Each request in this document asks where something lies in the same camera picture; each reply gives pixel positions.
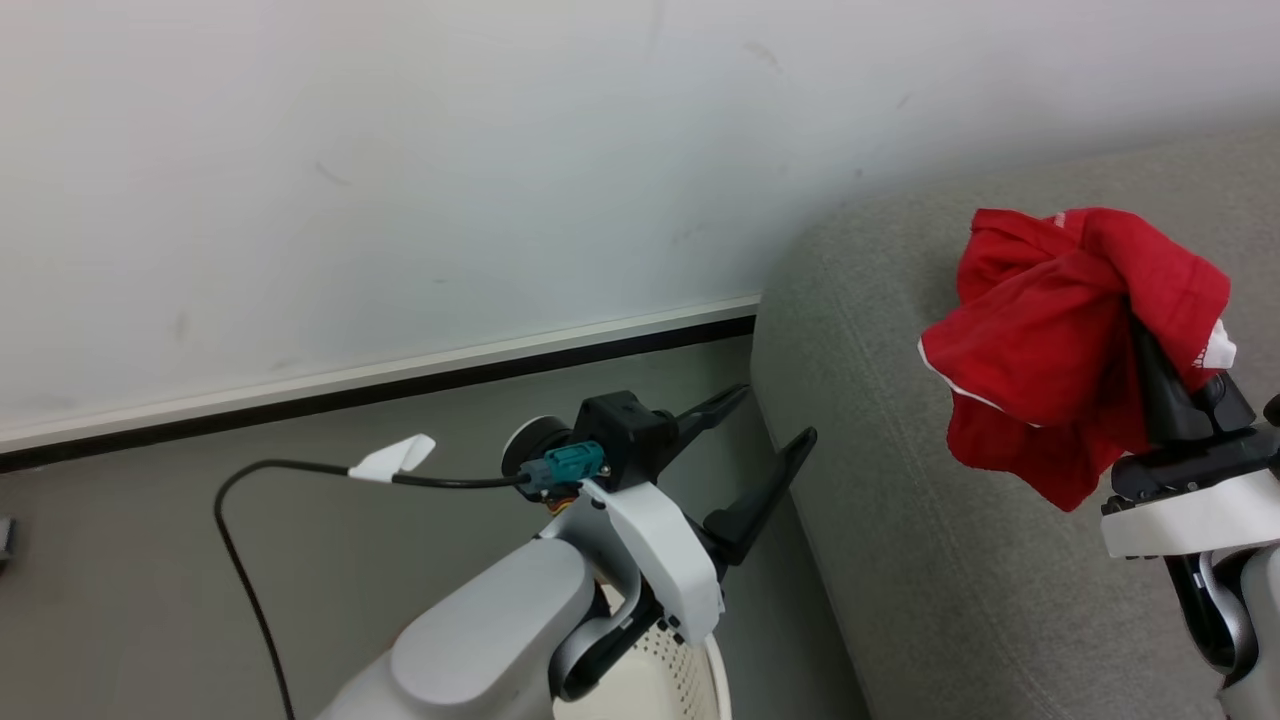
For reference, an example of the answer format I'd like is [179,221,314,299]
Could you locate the white perforated laundry basket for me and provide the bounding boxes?
[553,585,734,720]

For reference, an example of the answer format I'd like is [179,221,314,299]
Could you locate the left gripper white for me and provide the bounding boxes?
[580,384,819,647]

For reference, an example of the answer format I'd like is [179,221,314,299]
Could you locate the grey fabric sofa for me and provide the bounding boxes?
[750,130,1280,720]

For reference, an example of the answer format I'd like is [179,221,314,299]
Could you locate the white cable tag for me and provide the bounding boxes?
[347,433,438,485]

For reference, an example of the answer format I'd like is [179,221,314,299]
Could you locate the red garment with white trim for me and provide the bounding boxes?
[918,207,1239,513]

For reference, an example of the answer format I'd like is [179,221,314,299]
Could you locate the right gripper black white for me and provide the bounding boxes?
[1099,316,1280,560]

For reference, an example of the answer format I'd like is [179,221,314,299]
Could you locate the white and black baseboard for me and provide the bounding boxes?
[0,295,761,474]

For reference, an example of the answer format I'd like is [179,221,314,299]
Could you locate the teal cable connector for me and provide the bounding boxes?
[519,440,608,499]

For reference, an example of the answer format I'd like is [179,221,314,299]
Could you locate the thin black cable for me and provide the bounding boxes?
[213,458,536,720]

